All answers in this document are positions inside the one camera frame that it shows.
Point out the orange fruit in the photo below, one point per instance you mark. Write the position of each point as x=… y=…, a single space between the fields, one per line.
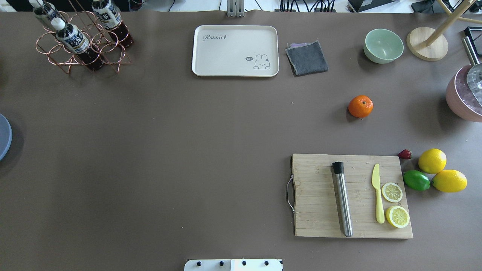
x=361 y=106

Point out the blue plate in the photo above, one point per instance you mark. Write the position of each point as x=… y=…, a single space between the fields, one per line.
x=5 y=136

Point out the cream rabbit tray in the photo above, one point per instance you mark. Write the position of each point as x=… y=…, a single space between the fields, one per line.
x=235 y=51

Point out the grey folded cloth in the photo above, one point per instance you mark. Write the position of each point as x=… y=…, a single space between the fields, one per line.
x=306 y=58

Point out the steel muddler black tip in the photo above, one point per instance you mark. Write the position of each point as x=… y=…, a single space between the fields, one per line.
x=338 y=168

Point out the wooden cutting board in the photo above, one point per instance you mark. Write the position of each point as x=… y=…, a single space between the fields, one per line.
x=316 y=206

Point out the yellow plastic knife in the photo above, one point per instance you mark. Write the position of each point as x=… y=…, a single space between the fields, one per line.
x=379 y=211

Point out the upper lemon slice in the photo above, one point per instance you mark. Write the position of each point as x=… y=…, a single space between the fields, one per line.
x=392 y=192

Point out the red strawberry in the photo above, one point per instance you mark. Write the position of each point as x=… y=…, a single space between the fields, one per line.
x=405 y=154

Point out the mint green bowl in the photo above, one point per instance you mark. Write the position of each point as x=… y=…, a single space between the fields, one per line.
x=382 y=46

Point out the right back tea bottle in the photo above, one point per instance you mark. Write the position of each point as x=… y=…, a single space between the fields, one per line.
x=111 y=20

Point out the tea bottle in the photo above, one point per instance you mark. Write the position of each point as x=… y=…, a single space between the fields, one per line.
x=111 y=20
x=45 y=12
x=77 y=43

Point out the lower lemon half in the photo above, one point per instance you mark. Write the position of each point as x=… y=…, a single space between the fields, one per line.
x=397 y=216

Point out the green lime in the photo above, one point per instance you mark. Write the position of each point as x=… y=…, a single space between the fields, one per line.
x=416 y=180

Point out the upper yellow lemon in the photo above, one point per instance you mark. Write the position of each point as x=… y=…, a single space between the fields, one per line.
x=432 y=161

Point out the yellow lemon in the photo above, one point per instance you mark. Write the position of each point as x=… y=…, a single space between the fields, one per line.
x=432 y=161
x=450 y=181

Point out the front tea bottle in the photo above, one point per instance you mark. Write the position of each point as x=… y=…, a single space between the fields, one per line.
x=77 y=43

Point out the wooden cup stand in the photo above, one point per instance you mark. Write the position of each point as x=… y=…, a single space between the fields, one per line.
x=429 y=44

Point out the lower yellow lemon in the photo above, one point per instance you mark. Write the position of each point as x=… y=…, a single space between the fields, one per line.
x=450 y=181

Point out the pink ice bowl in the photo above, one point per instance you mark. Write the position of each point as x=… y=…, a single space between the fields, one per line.
x=460 y=99

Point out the left back tea bottle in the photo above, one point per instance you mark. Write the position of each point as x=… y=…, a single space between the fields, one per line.
x=45 y=12

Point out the metal ice scoop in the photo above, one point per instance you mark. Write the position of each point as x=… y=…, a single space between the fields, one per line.
x=474 y=76

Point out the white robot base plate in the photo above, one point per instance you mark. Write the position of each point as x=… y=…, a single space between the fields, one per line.
x=234 y=265

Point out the copper wire bottle rack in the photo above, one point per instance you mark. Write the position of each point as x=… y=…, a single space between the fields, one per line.
x=92 y=38

